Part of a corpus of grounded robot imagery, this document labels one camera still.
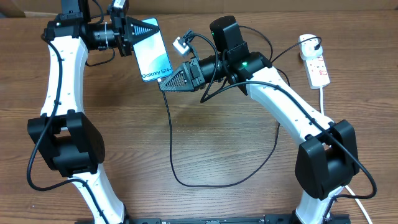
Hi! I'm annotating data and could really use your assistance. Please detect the black smartphone blue screen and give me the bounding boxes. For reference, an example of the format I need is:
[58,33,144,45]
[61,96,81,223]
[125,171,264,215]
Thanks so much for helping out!
[133,31,173,82]

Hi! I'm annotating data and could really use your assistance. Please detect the black USB charging cable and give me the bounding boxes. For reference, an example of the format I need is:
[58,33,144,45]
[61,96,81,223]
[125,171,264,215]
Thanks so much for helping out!
[157,25,323,189]

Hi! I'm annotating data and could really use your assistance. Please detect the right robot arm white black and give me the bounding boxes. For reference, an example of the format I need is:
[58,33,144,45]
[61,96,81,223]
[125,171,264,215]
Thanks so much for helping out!
[160,16,360,223]

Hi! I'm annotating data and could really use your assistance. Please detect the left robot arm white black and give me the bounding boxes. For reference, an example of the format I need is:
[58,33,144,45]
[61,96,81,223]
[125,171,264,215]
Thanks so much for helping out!
[27,1,159,223]

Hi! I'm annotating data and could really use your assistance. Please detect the white charger plug adapter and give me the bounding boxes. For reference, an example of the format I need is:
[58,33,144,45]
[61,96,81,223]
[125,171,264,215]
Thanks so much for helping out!
[298,34,323,61]

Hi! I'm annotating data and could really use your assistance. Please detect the white power strip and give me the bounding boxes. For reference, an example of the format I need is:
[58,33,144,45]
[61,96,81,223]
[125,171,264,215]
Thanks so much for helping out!
[303,56,330,89]

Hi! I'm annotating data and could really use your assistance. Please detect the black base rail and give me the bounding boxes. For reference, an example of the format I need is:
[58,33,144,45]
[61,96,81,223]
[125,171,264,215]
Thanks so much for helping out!
[74,213,352,224]

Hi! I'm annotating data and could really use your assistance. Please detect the white power strip cord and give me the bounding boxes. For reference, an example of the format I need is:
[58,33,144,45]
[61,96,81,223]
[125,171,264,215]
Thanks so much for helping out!
[318,86,373,224]

